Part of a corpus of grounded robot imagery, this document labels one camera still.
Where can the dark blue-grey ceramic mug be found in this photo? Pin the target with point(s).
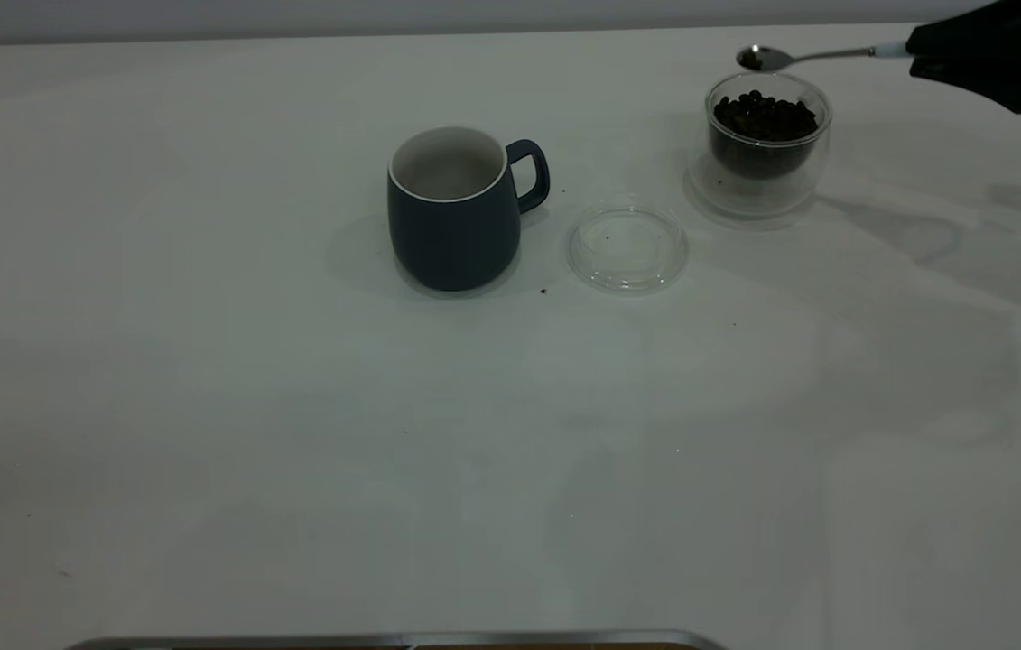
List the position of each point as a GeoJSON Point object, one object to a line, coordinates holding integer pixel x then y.
{"type": "Point", "coordinates": [456, 239]}

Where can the dark coffee beans pile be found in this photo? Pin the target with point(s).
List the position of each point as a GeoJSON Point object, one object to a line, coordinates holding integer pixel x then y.
{"type": "Point", "coordinates": [765, 122]}

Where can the clear glass saucer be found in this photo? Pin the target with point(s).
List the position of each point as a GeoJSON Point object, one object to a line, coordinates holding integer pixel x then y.
{"type": "Point", "coordinates": [627, 271]}

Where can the clear double-wall glass cup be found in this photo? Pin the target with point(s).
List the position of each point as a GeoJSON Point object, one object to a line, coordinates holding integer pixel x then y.
{"type": "Point", "coordinates": [749, 199]}

